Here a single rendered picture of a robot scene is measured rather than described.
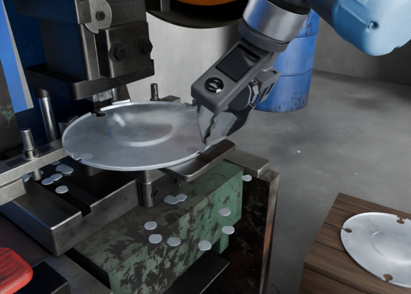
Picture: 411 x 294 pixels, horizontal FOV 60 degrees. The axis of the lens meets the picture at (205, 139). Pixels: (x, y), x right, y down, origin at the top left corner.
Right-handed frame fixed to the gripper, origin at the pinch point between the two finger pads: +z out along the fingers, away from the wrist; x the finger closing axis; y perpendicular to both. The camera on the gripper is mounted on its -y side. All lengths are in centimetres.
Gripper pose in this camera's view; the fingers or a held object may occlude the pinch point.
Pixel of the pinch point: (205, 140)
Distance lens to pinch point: 58.7
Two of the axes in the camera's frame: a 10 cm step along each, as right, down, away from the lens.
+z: -3.4, 7.0, 6.3
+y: 5.8, -3.7, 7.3
